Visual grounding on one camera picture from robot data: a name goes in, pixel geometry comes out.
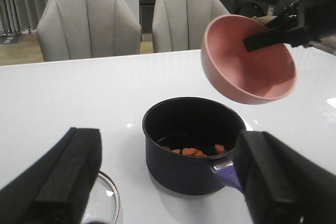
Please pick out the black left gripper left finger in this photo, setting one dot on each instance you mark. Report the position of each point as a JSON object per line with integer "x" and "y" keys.
{"x": 56, "y": 188}

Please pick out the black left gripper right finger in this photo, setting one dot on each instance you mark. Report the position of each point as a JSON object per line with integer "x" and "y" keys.
{"x": 280, "y": 185}

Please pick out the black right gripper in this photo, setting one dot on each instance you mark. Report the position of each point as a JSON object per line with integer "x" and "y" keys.
{"x": 306, "y": 22}

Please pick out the glass lid blue knob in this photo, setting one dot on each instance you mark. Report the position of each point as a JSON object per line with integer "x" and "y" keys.
{"x": 104, "y": 201}

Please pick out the pink plastic bowl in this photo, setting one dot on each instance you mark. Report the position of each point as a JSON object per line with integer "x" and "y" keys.
{"x": 256, "y": 77}

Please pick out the orange ham slices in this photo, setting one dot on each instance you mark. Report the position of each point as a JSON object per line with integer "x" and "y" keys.
{"x": 190, "y": 151}

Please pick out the dark blue saucepan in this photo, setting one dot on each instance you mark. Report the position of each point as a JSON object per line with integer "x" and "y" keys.
{"x": 191, "y": 122}

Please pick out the right grey upholstered chair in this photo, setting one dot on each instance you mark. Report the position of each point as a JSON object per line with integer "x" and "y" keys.
{"x": 180, "y": 24}

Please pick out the grey upholstered chair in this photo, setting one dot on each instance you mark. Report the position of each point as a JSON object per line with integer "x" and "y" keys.
{"x": 180, "y": 24}
{"x": 83, "y": 29}

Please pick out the left grey upholstered chair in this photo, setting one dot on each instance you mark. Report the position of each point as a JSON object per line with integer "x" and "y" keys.
{"x": 83, "y": 29}

